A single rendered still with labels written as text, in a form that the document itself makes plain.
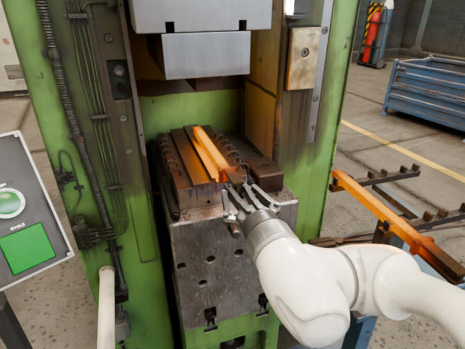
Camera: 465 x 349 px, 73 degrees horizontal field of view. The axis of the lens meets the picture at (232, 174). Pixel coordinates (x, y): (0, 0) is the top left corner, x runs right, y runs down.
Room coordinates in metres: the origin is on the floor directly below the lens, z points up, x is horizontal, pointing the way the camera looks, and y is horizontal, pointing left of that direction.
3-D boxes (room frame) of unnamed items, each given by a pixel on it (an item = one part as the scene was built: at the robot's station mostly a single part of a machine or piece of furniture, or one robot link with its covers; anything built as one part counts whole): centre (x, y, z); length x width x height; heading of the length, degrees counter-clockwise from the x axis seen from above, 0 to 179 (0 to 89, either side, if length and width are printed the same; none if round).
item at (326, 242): (0.86, -0.55, 0.71); 0.60 x 0.04 x 0.01; 102
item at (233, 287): (0.97, 0.07, 0.69); 0.56 x 0.38 x 0.45; 18
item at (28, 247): (0.46, 0.40, 1.01); 0.07 x 0.05 x 0.07; 133
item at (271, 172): (0.86, -0.10, 0.95); 0.12 x 0.08 x 0.06; 18
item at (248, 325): (0.97, 0.07, 0.23); 0.55 x 0.37 x 0.47; 18
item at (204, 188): (0.94, 0.12, 0.96); 0.42 x 0.20 x 0.09; 18
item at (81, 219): (0.74, 0.44, 0.80); 0.06 x 0.03 x 0.14; 108
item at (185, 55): (0.94, 0.12, 1.32); 0.42 x 0.20 x 0.10; 18
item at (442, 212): (0.73, -0.47, 0.97); 0.23 x 0.06 x 0.02; 17
